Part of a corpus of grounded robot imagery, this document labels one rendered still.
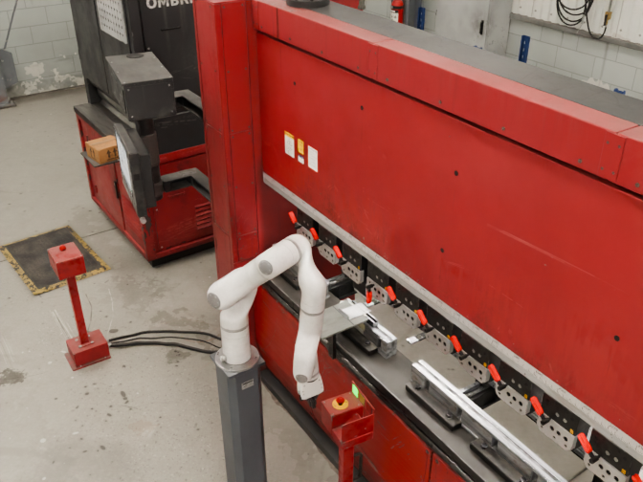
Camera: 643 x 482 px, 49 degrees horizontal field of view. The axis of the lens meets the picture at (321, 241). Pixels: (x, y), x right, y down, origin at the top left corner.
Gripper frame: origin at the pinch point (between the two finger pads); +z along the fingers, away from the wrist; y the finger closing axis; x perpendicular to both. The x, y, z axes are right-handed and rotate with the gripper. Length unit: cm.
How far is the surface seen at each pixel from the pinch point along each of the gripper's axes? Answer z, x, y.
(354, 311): -2, -42, -42
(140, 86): -100, -136, 17
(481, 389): 15, 17, -73
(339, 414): 18.5, -4.7, -13.5
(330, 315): -3, -44, -31
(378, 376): 10.4, -8.9, -36.1
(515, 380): -30, 55, -57
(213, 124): -72, -136, -16
